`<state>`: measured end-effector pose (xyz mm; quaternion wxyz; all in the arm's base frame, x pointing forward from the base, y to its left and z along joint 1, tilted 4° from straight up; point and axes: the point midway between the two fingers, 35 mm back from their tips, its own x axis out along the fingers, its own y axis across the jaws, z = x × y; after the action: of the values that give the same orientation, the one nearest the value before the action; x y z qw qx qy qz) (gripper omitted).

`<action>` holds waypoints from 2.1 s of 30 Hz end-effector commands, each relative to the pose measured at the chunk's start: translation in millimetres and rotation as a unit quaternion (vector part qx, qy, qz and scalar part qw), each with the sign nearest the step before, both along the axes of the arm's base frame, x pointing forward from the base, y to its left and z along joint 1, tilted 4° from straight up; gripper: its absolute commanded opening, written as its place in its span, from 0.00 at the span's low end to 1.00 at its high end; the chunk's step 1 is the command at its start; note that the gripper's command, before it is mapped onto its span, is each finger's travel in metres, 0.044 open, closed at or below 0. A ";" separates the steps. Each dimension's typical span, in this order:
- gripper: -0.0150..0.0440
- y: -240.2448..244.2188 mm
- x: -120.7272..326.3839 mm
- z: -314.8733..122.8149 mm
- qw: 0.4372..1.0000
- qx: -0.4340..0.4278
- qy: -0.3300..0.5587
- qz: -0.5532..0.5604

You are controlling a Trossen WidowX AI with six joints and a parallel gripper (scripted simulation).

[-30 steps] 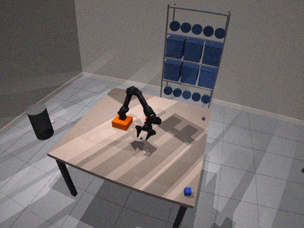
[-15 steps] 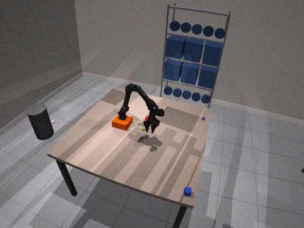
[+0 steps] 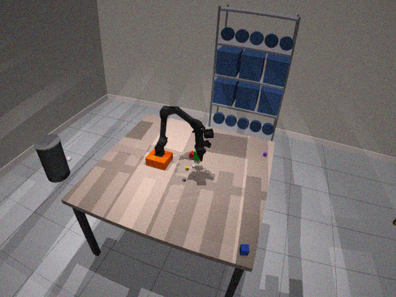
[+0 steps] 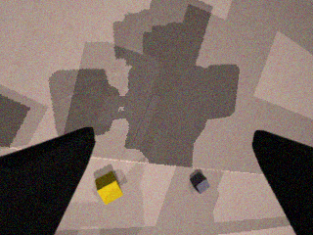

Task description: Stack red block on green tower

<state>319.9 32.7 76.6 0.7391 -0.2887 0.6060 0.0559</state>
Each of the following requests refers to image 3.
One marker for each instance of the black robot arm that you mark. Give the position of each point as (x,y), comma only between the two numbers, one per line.
(195,124)

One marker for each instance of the blue cube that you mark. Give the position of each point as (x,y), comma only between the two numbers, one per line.
(244,249)

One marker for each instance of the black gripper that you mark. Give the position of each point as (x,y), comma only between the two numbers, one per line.
(199,149)

